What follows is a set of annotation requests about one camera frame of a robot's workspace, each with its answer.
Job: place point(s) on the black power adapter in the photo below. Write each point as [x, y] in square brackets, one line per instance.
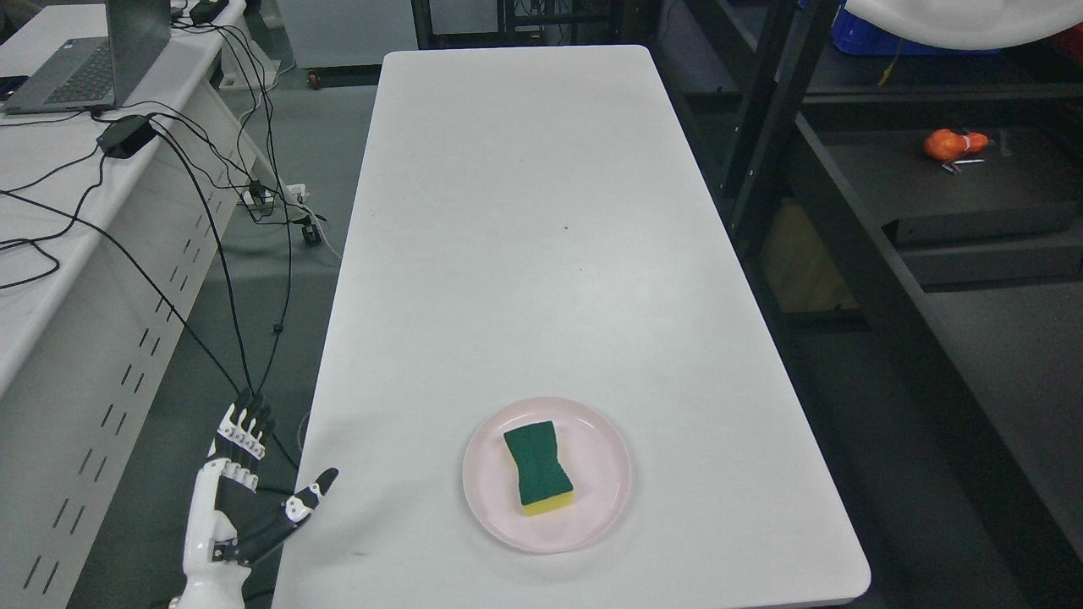
[125, 137]

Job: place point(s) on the green yellow sponge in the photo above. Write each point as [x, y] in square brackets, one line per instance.
[543, 484]

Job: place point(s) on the white power strip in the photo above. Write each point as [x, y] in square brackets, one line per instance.
[257, 197]

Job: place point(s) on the grey laptop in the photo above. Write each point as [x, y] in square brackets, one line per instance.
[98, 72]

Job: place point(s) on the orange plush toy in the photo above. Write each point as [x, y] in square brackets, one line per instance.
[944, 145]

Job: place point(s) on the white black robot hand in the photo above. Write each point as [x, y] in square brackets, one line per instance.
[218, 557]

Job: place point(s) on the white rectangular table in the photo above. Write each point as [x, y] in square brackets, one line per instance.
[530, 222]

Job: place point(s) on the pink round plate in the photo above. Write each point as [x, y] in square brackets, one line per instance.
[593, 454]

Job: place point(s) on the blue plastic crate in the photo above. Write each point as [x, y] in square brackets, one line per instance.
[854, 36]

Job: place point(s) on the dark metal shelf rack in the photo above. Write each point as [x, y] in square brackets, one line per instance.
[928, 312]

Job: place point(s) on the white perforated side desk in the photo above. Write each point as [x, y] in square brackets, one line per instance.
[91, 320]

